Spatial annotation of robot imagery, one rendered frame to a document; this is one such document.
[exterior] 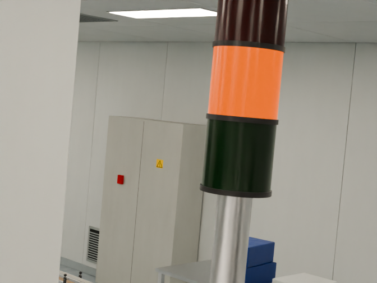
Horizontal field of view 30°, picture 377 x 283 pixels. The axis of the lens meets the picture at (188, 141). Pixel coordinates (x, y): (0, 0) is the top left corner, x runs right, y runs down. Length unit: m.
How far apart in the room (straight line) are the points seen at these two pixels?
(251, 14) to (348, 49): 6.21
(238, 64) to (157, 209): 7.11
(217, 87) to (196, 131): 6.96
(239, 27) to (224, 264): 0.16
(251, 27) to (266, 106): 0.05
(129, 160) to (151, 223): 0.76
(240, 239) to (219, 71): 0.12
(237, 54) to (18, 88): 1.60
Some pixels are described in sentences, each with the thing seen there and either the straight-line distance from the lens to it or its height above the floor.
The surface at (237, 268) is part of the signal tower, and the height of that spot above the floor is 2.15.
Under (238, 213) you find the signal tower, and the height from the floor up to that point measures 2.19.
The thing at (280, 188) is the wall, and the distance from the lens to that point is 7.02.
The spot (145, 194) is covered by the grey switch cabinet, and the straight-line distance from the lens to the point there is 7.70.
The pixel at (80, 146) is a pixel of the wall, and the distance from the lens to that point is 9.24.
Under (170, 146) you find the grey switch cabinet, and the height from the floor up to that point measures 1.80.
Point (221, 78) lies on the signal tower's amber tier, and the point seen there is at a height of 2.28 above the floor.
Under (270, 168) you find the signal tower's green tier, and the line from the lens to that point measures 0.49.
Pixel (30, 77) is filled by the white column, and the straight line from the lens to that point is 2.06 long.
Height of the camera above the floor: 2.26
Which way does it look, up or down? 3 degrees down
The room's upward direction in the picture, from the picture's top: 5 degrees clockwise
